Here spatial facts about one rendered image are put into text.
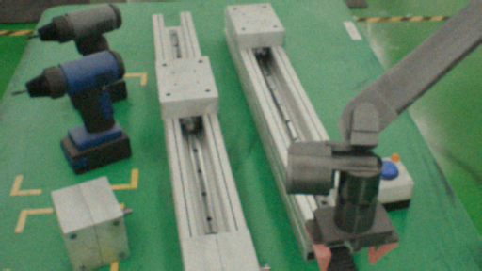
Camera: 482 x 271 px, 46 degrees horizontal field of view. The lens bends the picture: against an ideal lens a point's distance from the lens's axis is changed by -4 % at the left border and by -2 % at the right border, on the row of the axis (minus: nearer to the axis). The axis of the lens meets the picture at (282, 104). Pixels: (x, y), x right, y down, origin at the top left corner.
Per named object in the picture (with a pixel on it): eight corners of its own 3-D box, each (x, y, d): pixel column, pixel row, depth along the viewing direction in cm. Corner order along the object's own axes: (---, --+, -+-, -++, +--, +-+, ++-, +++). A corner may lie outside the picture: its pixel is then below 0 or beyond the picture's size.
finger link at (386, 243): (333, 250, 89) (339, 207, 84) (376, 243, 91) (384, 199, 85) (346, 284, 84) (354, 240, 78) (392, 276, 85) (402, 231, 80)
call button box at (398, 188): (409, 208, 103) (415, 182, 99) (359, 216, 101) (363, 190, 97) (393, 180, 109) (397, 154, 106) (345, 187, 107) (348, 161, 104)
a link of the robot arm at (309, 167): (379, 102, 74) (369, 114, 82) (289, 98, 74) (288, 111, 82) (378, 196, 71) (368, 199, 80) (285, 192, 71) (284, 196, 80)
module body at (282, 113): (362, 252, 94) (369, 215, 89) (303, 262, 92) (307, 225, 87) (261, 35, 158) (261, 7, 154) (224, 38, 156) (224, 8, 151)
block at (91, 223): (145, 252, 92) (138, 210, 87) (74, 276, 87) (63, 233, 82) (127, 214, 99) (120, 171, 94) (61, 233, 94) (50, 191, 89)
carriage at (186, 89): (219, 125, 112) (218, 95, 109) (163, 131, 110) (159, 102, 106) (208, 83, 125) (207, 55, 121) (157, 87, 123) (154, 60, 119)
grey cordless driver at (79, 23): (134, 97, 130) (123, 8, 118) (48, 124, 120) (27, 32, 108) (120, 83, 135) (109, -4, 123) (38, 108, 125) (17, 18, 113)
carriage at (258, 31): (283, 55, 137) (284, 30, 133) (237, 59, 134) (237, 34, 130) (268, 26, 150) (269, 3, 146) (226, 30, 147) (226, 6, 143)
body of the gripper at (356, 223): (312, 217, 84) (314, 179, 79) (377, 207, 86) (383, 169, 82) (324, 250, 78) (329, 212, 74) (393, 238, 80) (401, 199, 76)
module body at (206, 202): (249, 271, 90) (249, 233, 85) (184, 280, 87) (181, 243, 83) (191, 40, 154) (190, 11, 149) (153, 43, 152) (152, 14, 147)
